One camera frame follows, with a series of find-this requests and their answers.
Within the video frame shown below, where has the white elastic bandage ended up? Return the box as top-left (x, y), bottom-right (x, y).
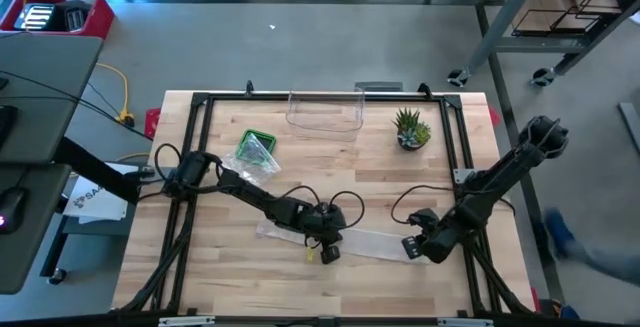
top-left (256, 218), bottom-right (431, 266)

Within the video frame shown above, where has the clear plastic bag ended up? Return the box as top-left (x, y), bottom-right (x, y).
top-left (221, 133), bottom-right (282, 188)

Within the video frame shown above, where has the potted succulent plant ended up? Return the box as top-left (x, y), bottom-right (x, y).
top-left (392, 106), bottom-right (433, 152)

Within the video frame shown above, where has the clear plastic bin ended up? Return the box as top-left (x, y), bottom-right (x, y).
top-left (285, 88), bottom-right (366, 143)

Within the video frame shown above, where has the green container lid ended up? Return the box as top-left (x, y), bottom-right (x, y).
top-left (234, 128), bottom-right (278, 166)

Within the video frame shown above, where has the person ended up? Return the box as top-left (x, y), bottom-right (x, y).
top-left (542, 206), bottom-right (640, 288)

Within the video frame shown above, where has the grey metal cart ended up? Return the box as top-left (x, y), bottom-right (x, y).
top-left (446, 0), bottom-right (640, 89)

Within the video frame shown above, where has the grey metal bar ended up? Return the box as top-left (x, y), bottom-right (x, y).
top-left (617, 101), bottom-right (640, 156)

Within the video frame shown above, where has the white printed paper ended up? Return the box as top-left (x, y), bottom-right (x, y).
top-left (62, 161), bottom-right (141, 225)

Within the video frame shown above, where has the black diagonal strut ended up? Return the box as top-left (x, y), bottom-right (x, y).
top-left (52, 135), bottom-right (156, 206)

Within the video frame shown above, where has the black desk leg with caster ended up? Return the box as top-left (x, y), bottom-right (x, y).
top-left (39, 214), bottom-right (71, 286)

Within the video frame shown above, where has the grey desk top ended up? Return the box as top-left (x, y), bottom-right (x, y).
top-left (0, 163), bottom-right (73, 296)
top-left (0, 31), bottom-right (105, 166)

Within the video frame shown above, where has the red plastic crate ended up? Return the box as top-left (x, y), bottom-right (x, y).
top-left (0, 0), bottom-right (116, 41)

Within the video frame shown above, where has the black computer mouse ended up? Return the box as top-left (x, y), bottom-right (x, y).
top-left (0, 185), bottom-right (29, 236)

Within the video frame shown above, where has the black toaster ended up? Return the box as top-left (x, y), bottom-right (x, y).
top-left (52, 0), bottom-right (94, 33)

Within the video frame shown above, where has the silver slotted appliance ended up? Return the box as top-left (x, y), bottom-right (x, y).
top-left (13, 2), bottom-right (56, 32)

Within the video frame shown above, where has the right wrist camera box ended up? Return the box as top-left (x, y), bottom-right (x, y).
top-left (401, 235), bottom-right (425, 261)

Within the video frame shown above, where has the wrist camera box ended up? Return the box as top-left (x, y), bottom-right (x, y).
top-left (401, 235), bottom-right (425, 261)
top-left (319, 244), bottom-right (342, 266)

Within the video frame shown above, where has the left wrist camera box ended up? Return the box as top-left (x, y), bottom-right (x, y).
top-left (319, 244), bottom-right (342, 266)

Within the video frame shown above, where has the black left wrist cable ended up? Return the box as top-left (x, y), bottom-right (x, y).
top-left (277, 184), bottom-right (366, 231)

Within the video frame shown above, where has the silver metal bracket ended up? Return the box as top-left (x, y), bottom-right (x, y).
top-left (158, 315), bottom-right (216, 327)
top-left (437, 317), bottom-right (494, 327)

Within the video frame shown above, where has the black left base cable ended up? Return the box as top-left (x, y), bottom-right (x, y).
top-left (153, 142), bottom-right (184, 183)

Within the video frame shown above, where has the yellow floor cable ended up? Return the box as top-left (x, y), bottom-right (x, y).
top-left (94, 61), bottom-right (151, 162)

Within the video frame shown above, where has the black wire rack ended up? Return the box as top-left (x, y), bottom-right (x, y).
top-left (510, 0), bottom-right (640, 38)

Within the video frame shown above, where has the black desk cable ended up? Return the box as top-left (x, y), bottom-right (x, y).
top-left (0, 69), bottom-right (154, 141)

